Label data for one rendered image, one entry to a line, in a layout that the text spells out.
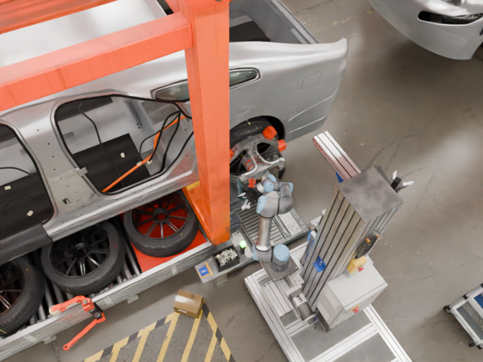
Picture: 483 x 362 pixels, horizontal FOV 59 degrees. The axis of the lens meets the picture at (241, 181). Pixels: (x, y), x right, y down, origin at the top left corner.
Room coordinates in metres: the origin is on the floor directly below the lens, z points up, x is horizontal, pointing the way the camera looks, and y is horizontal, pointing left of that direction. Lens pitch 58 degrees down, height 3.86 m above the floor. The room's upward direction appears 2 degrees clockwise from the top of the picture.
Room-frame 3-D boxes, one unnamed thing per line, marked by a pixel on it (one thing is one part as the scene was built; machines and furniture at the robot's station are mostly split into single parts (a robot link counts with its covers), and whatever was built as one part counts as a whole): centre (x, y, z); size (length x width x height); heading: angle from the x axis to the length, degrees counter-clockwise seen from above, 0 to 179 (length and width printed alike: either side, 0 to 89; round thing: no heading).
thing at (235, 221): (1.90, 0.16, 0.26); 0.42 x 0.18 x 0.35; 30
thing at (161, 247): (1.76, 0.71, 0.39); 0.66 x 0.66 x 0.24
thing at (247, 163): (2.08, -0.10, 0.85); 0.21 x 0.14 x 0.14; 30
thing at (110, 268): (1.39, 1.34, 0.39); 0.66 x 0.66 x 0.24
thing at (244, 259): (1.34, 0.14, 0.44); 0.43 x 0.17 x 0.03; 120
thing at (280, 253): (1.21, -0.30, 0.98); 0.13 x 0.12 x 0.14; 86
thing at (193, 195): (1.85, 0.36, 0.69); 0.52 x 0.17 x 0.35; 30
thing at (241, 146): (2.14, -0.06, 0.85); 0.54 x 0.07 x 0.54; 120
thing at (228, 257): (1.36, 0.10, 0.51); 0.20 x 0.14 x 0.13; 117
